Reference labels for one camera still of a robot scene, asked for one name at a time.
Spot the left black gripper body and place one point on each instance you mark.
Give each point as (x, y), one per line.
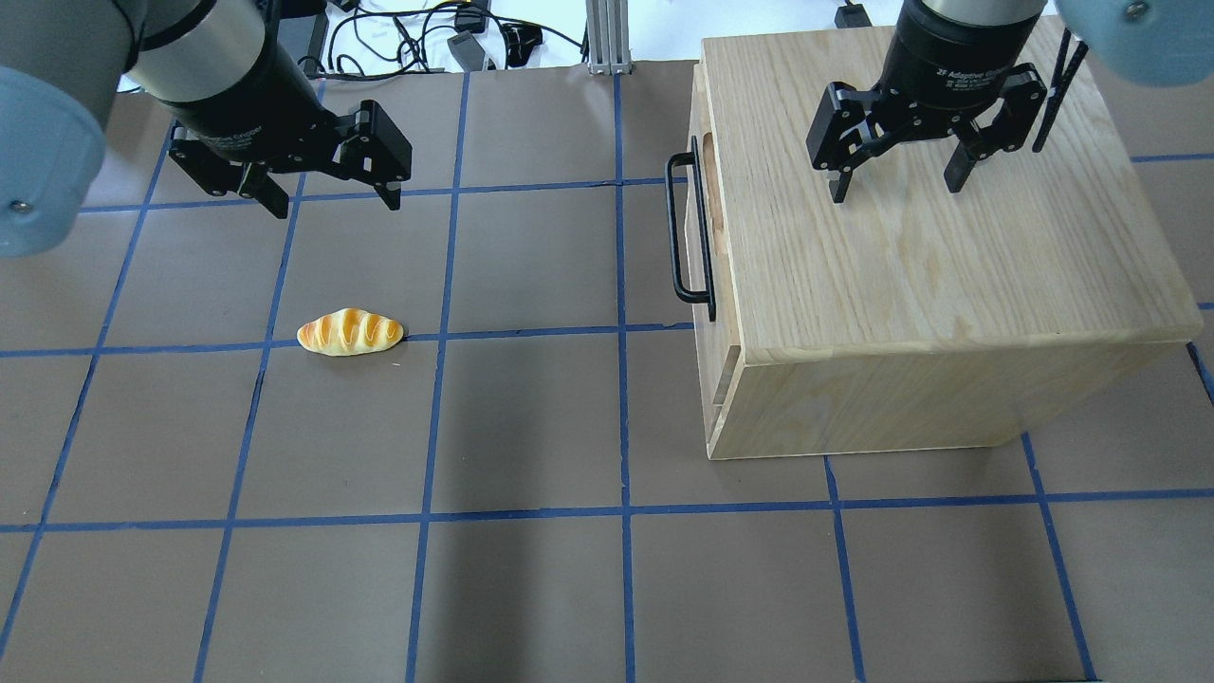
(248, 102)

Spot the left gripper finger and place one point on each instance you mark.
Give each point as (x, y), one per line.
(388, 190)
(255, 182)

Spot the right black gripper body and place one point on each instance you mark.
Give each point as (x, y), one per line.
(939, 59)

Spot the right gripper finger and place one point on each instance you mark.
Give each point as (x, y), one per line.
(841, 177)
(961, 165)

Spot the wooden drawer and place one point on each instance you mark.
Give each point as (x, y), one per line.
(717, 341)

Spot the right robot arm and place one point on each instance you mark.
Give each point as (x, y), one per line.
(1155, 43)

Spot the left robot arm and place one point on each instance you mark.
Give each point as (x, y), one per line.
(61, 63)

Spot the light wooden drawer cabinet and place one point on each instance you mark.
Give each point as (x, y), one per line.
(908, 318)

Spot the toy bread loaf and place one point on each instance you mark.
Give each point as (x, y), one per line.
(350, 332)

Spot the black power adapter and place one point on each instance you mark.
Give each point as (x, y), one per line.
(469, 54)

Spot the aluminium frame post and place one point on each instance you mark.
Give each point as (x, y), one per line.
(608, 50)

